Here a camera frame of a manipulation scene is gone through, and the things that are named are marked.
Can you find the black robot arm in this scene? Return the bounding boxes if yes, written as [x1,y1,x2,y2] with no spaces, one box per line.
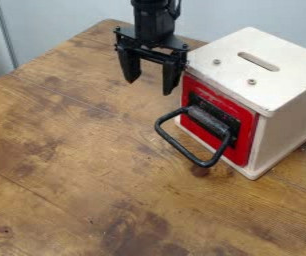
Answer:
[113,0,189,96]

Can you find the black metal drawer handle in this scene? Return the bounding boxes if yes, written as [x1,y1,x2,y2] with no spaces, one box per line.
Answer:
[153,105,233,169]

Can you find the red wooden drawer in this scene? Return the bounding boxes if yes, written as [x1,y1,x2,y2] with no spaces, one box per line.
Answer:
[181,74,258,167]

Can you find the white wooden drawer cabinet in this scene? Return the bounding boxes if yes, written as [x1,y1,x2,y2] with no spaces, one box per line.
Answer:
[181,27,306,180]

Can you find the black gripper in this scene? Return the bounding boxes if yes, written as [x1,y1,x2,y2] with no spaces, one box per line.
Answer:
[114,6,187,96]

